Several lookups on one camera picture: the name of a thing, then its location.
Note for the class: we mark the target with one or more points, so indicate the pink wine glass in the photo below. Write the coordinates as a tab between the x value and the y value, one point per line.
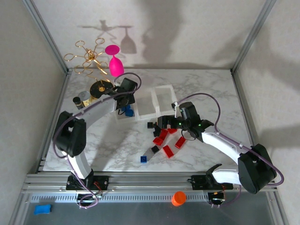
115	66

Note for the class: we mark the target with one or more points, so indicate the aluminium front rail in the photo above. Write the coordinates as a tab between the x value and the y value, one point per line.
145	181

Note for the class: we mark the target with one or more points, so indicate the clear plastic bin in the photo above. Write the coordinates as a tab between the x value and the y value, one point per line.
122	117
146	106
165	98

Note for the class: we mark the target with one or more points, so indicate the blue sponge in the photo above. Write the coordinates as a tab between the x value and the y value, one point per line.
42	209

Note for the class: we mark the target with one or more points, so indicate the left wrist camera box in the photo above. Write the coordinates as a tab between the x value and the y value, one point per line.
129	84

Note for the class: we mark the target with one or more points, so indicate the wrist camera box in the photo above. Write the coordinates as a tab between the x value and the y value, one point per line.
187	110
129	84

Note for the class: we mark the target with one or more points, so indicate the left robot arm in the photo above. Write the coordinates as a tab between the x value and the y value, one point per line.
72	133

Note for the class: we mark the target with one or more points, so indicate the silver-lid gold tin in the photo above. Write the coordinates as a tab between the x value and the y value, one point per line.
84	97

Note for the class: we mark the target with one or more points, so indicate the orange plastic cup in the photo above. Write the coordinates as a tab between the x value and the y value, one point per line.
178	198

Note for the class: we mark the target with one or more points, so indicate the red lego brick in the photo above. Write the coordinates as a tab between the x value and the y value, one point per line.
180	142
168	151
158	141
163	134
172	131

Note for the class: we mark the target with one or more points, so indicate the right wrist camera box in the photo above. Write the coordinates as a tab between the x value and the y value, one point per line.
187	110

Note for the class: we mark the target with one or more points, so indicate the small black-lid jar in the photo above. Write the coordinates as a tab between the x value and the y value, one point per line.
77	103

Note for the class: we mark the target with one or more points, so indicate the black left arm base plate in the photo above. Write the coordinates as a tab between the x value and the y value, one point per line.
103	181

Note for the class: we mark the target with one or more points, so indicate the aluminium frame post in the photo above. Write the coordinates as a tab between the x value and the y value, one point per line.
44	32
253	35

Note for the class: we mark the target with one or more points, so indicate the black lego brick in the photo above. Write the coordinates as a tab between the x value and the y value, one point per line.
155	149
150	125
156	131

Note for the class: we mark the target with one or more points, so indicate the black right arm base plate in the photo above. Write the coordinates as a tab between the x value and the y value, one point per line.
199	182

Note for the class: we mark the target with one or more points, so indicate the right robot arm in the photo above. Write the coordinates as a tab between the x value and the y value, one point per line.
255	168

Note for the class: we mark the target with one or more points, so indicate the blue lego brick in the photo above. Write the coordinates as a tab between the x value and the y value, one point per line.
129	113
144	159
126	108

